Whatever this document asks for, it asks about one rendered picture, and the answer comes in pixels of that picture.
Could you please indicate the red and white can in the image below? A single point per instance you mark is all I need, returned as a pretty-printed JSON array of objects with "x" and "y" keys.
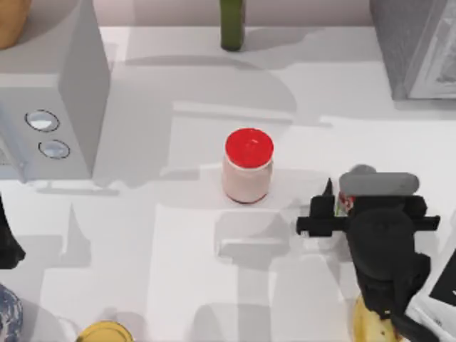
[{"x": 345, "y": 204}]

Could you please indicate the grey cabinet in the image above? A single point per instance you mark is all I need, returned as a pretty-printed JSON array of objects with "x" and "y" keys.
[{"x": 402, "y": 46}]

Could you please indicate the small microwave knob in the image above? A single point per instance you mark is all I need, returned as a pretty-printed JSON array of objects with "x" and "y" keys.
[{"x": 54, "y": 149}]

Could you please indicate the large microwave knob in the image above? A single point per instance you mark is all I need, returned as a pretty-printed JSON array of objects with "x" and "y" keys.
[{"x": 42, "y": 120}]

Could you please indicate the blue and white vase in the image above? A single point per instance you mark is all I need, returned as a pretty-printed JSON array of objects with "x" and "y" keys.
[{"x": 9, "y": 313}]

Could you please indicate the red lid pink jar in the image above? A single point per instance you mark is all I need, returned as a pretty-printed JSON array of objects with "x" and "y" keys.
[{"x": 247, "y": 167}]

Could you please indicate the yellow banana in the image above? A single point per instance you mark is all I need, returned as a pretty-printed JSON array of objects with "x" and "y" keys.
[{"x": 368, "y": 324}]

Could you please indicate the pale grey rounded box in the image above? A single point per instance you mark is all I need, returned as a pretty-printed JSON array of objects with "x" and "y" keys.
[{"x": 377, "y": 182}]

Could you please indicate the tan rounded bread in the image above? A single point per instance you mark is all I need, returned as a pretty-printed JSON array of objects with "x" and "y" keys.
[{"x": 9, "y": 21}]

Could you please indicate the pale microwave oven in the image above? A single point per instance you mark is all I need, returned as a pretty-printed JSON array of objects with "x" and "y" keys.
[{"x": 80, "y": 107}]

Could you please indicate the green bottle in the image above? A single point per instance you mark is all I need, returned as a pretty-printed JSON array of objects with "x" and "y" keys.
[{"x": 232, "y": 25}]

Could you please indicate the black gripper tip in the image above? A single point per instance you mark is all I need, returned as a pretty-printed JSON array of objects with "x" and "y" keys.
[{"x": 8, "y": 242}]

